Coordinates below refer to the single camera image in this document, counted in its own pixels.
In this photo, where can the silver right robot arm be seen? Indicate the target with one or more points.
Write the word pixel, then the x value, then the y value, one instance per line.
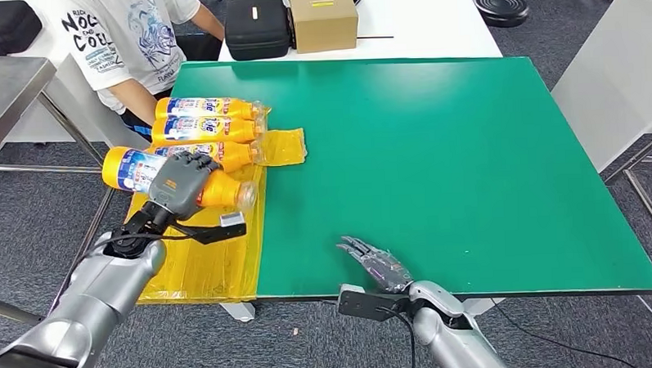
pixel 456 335

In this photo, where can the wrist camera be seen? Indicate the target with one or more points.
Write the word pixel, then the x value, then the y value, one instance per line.
pixel 368 306
pixel 219 230

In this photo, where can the person's right forearm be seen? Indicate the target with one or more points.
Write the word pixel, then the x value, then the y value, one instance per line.
pixel 136 100

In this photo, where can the black bag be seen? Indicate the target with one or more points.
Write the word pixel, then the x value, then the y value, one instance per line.
pixel 3 28

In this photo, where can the black round disc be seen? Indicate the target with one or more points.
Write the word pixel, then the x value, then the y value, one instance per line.
pixel 500 8

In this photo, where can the brown cardboard box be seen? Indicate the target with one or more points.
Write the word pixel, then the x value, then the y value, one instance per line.
pixel 324 20

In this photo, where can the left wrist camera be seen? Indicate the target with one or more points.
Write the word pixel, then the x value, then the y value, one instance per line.
pixel 219 230

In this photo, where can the black pen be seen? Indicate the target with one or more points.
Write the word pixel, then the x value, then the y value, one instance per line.
pixel 376 37

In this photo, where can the black carrying case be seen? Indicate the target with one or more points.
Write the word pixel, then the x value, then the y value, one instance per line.
pixel 256 29

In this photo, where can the orange detergent bottle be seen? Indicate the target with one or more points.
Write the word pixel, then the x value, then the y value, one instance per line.
pixel 233 153
pixel 237 130
pixel 125 168
pixel 236 107

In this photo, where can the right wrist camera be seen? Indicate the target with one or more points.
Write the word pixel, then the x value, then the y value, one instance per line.
pixel 368 306

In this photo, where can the yellow taped cardboard sheet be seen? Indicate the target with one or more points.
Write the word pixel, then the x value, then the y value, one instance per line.
pixel 215 262

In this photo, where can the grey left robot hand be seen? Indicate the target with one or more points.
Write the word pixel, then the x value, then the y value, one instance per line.
pixel 177 188

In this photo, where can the person's left forearm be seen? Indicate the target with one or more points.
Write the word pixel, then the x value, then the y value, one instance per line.
pixel 207 21

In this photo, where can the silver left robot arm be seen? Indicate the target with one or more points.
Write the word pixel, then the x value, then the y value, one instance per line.
pixel 91 299

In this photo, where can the person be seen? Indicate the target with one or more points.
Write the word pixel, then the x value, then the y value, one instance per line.
pixel 131 43

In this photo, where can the white table foot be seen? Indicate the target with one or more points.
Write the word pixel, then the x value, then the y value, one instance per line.
pixel 241 312
pixel 485 306

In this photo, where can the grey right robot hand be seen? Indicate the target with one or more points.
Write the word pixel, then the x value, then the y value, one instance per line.
pixel 383 270

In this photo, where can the grey metal table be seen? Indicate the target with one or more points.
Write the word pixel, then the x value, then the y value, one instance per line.
pixel 3 94

